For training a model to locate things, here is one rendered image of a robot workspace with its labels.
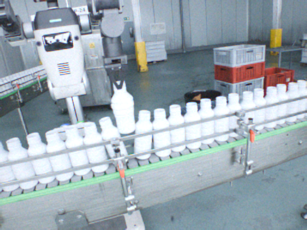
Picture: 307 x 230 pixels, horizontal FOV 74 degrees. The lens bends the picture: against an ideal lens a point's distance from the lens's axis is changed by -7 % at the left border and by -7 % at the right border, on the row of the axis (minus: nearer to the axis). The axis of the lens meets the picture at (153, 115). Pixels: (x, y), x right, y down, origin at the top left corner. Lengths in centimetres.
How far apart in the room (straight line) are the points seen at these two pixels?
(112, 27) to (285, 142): 82
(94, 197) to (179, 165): 31
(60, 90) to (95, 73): 313
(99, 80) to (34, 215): 374
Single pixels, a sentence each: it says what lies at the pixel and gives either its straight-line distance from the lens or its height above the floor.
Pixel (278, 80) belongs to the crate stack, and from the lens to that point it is 374.
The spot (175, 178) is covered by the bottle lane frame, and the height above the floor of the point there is 92.
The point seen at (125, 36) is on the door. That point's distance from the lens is 1277.
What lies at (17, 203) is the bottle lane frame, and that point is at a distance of 81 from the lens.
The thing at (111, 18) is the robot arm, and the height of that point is 146.
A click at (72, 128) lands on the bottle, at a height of 115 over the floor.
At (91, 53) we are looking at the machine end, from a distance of 433.
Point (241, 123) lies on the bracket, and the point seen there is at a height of 108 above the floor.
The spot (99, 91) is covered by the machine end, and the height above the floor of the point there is 41.
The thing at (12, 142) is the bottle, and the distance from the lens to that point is 73.
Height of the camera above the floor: 141
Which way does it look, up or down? 21 degrees down
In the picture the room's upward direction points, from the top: 7 degrees counter-clockwise
